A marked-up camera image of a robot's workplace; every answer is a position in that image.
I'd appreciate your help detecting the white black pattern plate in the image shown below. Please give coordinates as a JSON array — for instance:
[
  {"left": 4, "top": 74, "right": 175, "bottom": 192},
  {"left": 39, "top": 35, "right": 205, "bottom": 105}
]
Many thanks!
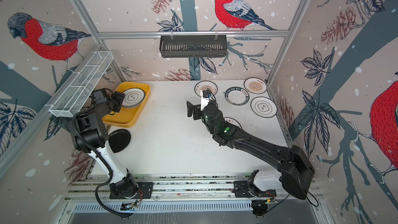
[
  {"left": 250, "top": 96, "right": 277, "bottom": 118},
  {"left": 122, "top": 88, "right": 146, "bottom": 108}
]

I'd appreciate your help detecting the orange sunburst plate front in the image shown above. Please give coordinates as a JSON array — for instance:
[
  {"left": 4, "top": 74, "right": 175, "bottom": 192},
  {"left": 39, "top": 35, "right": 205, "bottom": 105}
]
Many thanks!
[{"left": 224, "top": 117, "right": 242, "bottom": 129}]

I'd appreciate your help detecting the orange sunburst plate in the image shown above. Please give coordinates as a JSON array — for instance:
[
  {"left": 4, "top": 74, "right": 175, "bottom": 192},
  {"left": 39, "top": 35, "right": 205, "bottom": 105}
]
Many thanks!
[
  {"left": 224, "top": 117, "right": 242, "bottom": 129},
  {"left": 194, "top": 80, "right": 218, "bottom": 97}
]

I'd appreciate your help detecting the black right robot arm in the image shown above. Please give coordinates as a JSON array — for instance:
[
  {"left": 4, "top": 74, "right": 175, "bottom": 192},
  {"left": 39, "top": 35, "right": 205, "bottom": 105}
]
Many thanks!
[{"left": 116, "top": 103, "right": 315, "bottom": 200}]

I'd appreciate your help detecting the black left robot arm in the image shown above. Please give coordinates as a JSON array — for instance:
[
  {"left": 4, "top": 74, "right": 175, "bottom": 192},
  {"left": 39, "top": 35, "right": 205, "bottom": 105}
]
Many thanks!
[{"left": 68, "top": 89, "right": 139, "bottom": 199}]

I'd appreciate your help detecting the yellow plastic bin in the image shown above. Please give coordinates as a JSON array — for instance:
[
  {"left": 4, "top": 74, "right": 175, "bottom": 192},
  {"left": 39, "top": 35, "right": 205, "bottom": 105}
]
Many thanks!
[{"left": 102, "top": 82, "right": 151, "bottom": 128}]

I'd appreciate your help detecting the black round plate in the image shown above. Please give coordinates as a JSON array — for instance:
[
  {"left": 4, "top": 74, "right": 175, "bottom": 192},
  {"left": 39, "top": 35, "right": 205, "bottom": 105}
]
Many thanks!
[{"left": 108, "top": 129, "right": 131, "bottom": 153}]

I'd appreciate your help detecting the green rimmed plate right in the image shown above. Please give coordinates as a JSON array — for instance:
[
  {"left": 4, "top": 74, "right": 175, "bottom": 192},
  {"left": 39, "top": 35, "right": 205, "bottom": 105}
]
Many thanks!
[{"left": 225, "top": 87, "right": 250, "bottom": 106}]

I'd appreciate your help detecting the black hanging basket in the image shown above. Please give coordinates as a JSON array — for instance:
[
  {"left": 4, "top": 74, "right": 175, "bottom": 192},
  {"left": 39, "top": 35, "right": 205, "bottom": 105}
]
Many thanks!
[{"left": 159, "top": 35, "right": 227, "bottom": 58}]

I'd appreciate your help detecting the orange sunburst plate corner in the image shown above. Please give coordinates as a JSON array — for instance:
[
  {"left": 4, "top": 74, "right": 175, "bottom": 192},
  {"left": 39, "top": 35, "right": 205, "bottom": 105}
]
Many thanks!
[{"left": 244, "top": 77, "right": 267, "bottom": 94}]

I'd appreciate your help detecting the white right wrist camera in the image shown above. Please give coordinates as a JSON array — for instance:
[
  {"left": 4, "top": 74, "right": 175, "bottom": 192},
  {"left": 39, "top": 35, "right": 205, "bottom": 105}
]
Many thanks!
[{"left": 201, "top": 89, "right": 216, "bottom": 111}]

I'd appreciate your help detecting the white wire basket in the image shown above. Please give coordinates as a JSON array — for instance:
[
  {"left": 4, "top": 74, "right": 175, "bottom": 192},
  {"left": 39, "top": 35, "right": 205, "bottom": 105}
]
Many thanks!
[{"left": 49, "top": 51, "right": 114, "bottom": 118}]

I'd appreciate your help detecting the horizontal aluminium frame bar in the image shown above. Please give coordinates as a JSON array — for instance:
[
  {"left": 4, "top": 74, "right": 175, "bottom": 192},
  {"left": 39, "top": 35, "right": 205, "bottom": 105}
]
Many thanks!
[{"left": 97, "top": 30, "right": 290, "bottom": 40}]

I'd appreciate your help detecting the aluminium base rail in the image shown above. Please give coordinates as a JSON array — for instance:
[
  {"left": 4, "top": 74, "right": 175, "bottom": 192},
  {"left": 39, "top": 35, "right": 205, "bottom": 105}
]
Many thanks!
[{"left": 66, "top": 174, "right": 321, "bottom": 215}]

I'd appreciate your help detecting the aluminium frame post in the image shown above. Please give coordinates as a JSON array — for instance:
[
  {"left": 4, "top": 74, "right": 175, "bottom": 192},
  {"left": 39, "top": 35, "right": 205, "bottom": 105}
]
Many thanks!
[{"left": 55, "top": 0, "right": 128, "bottom": 83}]

